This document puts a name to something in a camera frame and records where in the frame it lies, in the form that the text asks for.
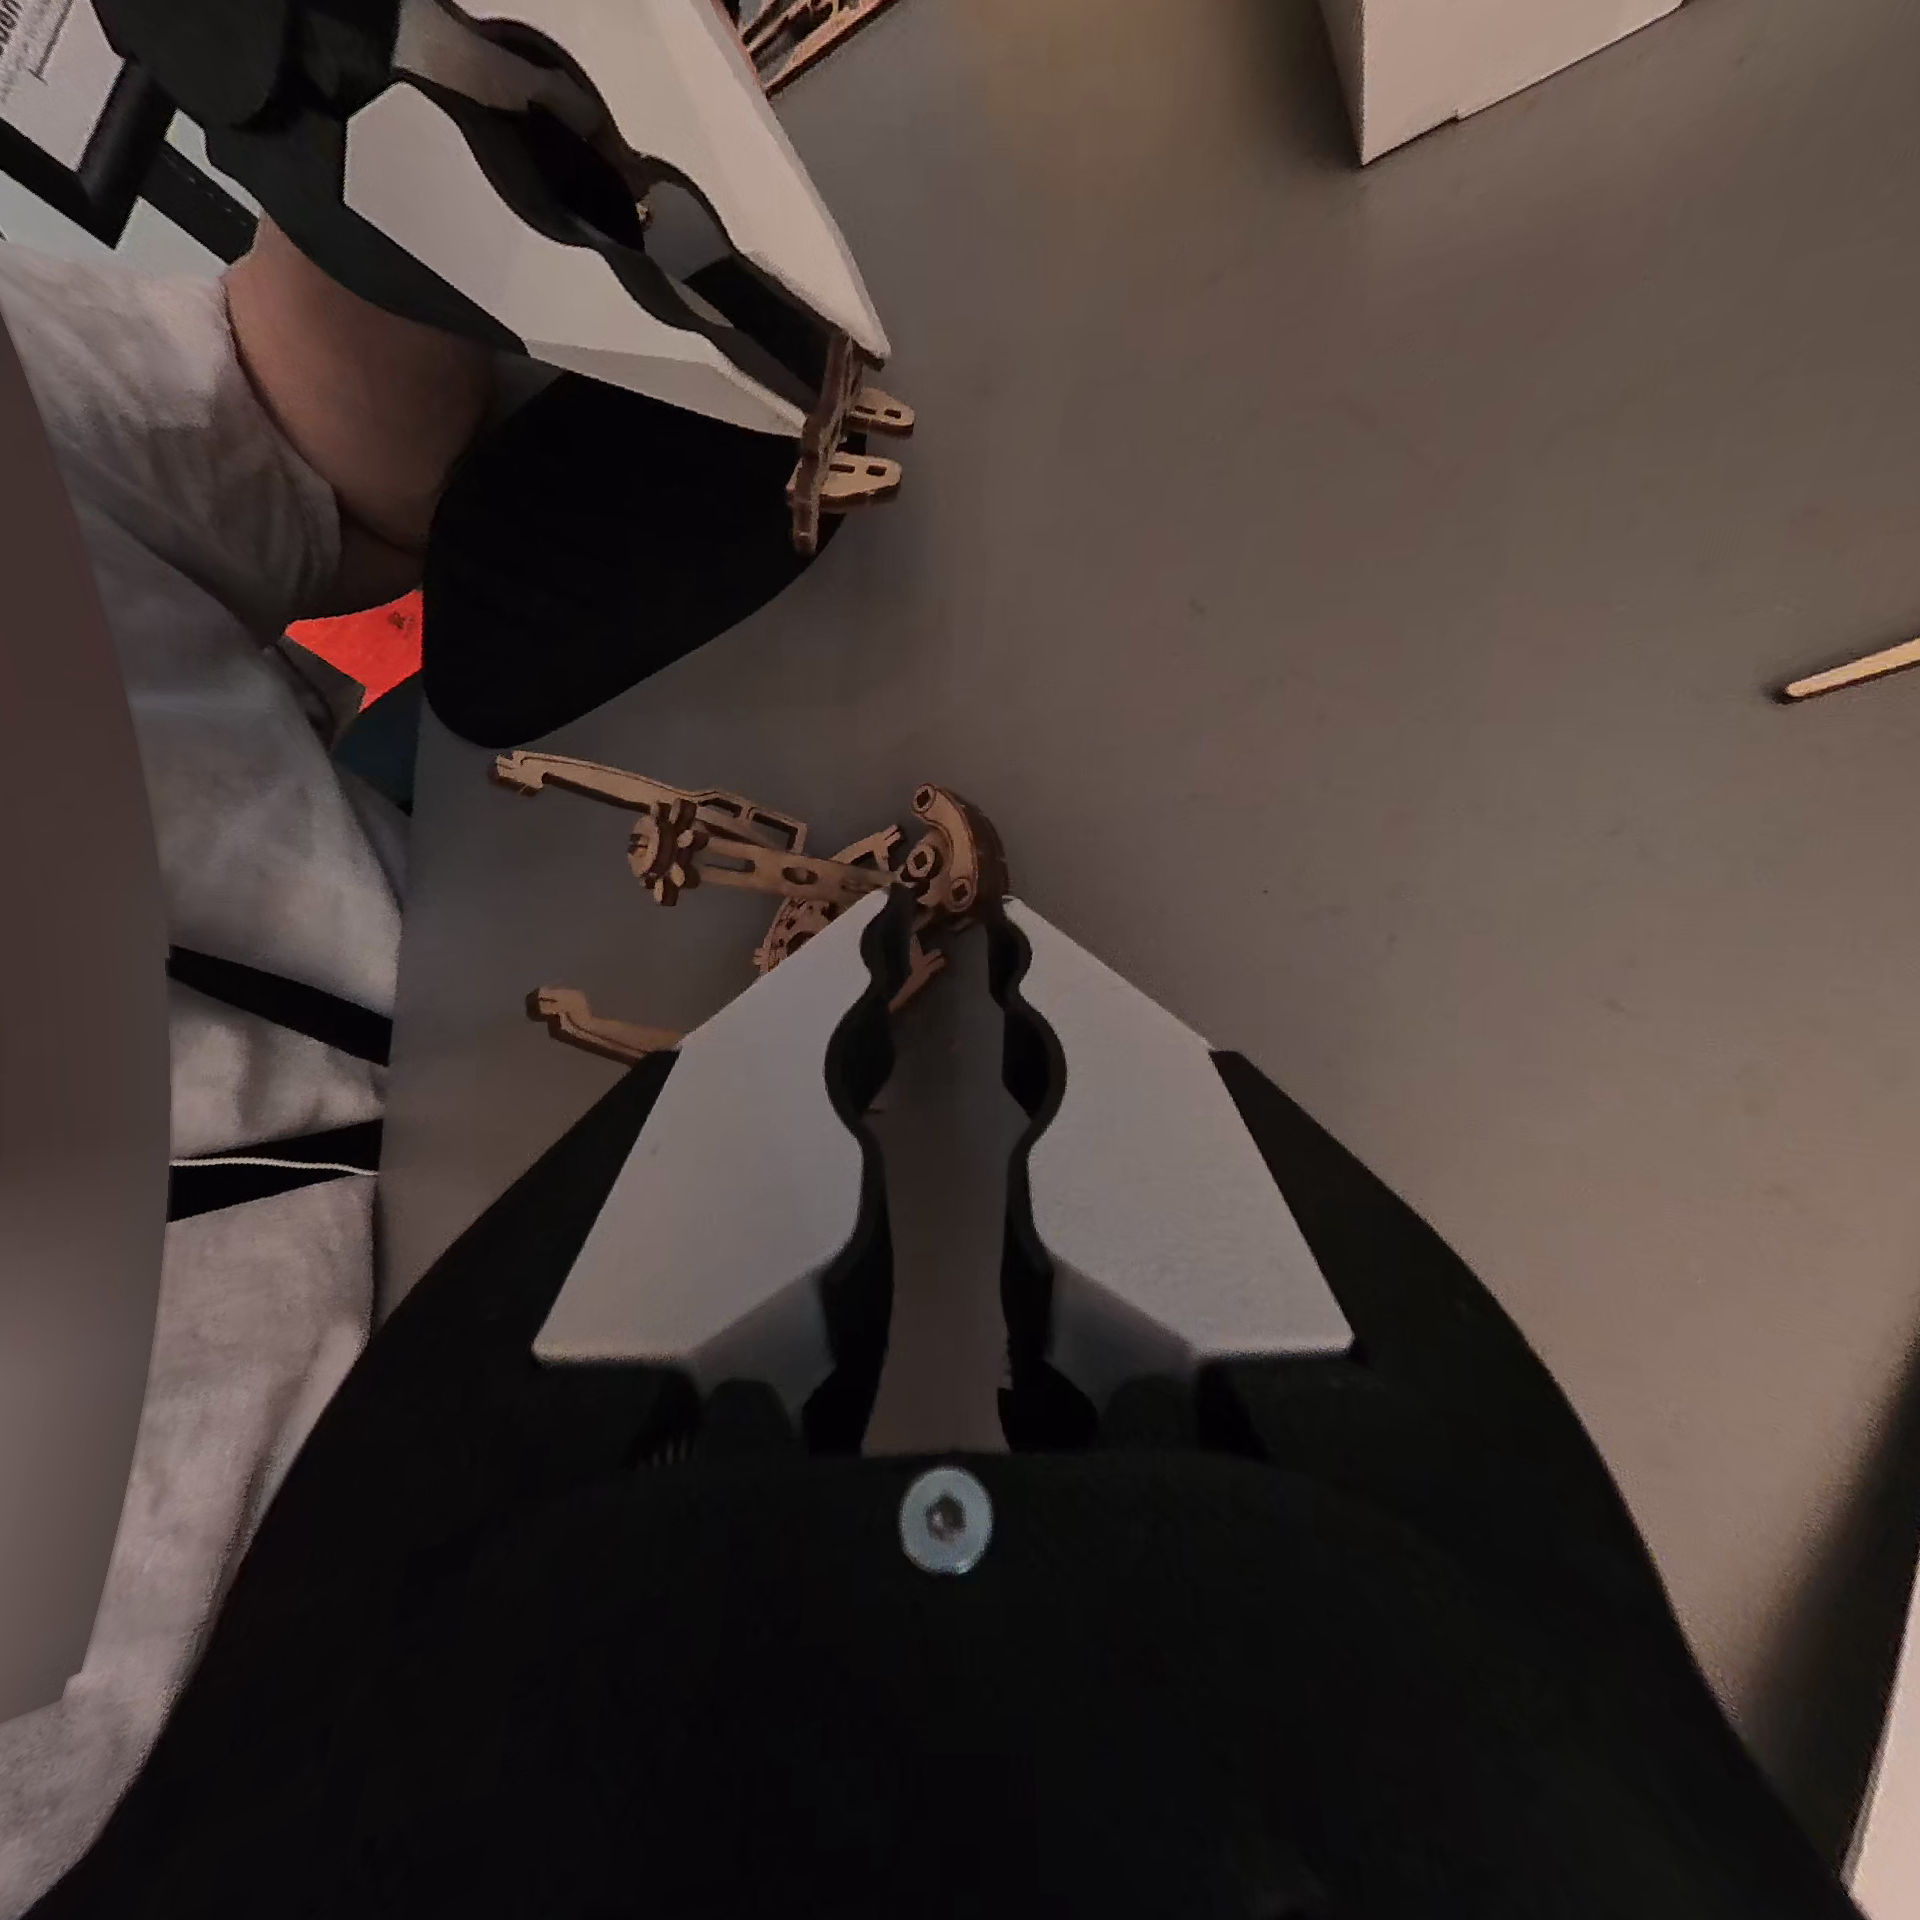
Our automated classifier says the wooden mechanical model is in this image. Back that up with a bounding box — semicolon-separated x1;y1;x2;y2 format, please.
492;748;1016;1070

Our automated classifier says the black harness strap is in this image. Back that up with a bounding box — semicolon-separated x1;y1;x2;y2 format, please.
164;941;399;1070
164;1122;379;1220

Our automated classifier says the laser-cut wooden parts sheet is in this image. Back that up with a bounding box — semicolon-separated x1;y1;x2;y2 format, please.
720;0;903;96

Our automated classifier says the red card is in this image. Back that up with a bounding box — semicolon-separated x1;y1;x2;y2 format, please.
282;590;429;710

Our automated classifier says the white cardboard box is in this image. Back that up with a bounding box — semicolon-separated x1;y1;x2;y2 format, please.
1316;0;1684;166

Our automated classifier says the person's left forearm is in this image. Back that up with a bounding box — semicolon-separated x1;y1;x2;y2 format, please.
222;222;504;560

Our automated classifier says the small wooden model part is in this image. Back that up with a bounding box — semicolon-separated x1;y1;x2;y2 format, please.
784;334;920;560

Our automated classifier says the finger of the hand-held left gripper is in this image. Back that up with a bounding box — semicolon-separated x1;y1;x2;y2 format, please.
392;0;894;365
346;71;819;443

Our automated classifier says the thin wooden stick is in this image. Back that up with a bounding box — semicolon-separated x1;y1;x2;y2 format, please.
1780;635;1920;707

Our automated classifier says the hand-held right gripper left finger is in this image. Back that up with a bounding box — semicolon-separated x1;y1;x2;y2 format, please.
527;891;917;1454

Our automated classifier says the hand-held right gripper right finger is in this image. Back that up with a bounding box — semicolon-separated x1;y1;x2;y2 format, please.
989;895;1356;1454

